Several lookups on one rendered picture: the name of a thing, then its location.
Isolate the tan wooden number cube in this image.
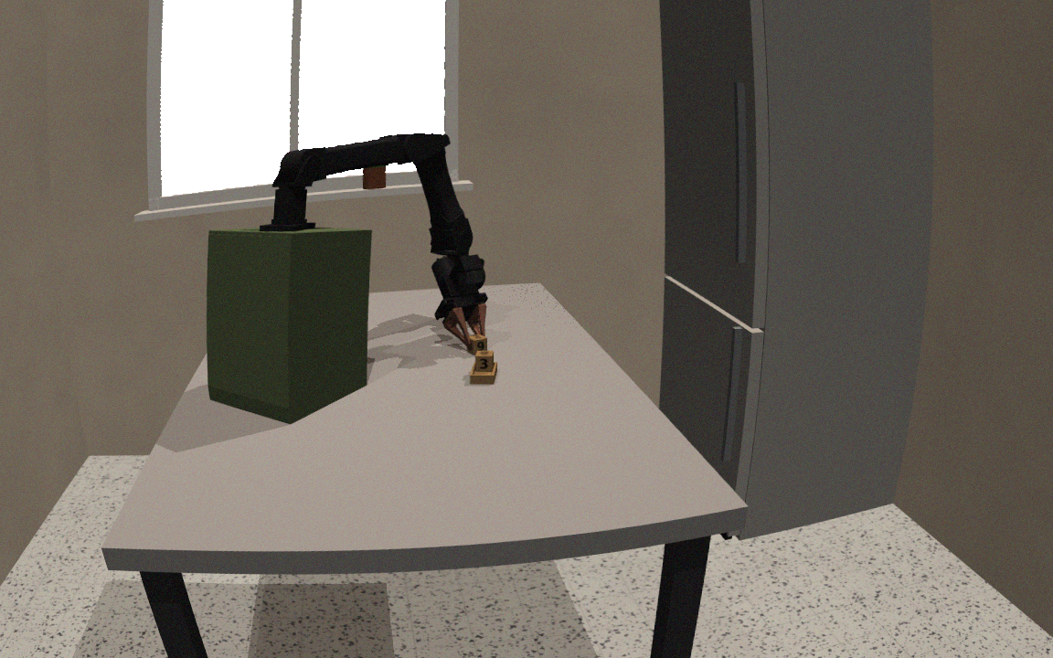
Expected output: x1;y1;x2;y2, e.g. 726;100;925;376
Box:
466;334;486;355
475;351;494;372

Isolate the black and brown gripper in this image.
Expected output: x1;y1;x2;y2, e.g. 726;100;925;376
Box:
434;292;488;347

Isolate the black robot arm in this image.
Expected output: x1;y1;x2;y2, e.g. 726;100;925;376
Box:
260;133;485;299

